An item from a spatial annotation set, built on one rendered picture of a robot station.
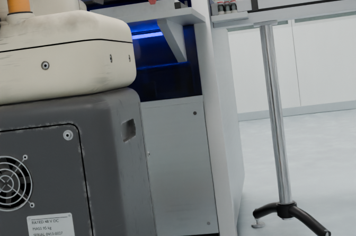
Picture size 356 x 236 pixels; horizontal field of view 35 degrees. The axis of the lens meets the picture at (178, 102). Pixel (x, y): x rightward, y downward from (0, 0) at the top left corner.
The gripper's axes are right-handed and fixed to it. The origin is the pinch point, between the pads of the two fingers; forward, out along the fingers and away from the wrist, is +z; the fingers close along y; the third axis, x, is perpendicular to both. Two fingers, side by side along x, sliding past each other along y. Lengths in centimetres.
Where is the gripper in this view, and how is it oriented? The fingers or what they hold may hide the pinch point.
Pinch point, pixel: (152, 1)
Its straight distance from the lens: 168.1
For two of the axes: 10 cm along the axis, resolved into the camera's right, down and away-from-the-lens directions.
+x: -9.8, 1.1, 1.5
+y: 1.6, 0.9, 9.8
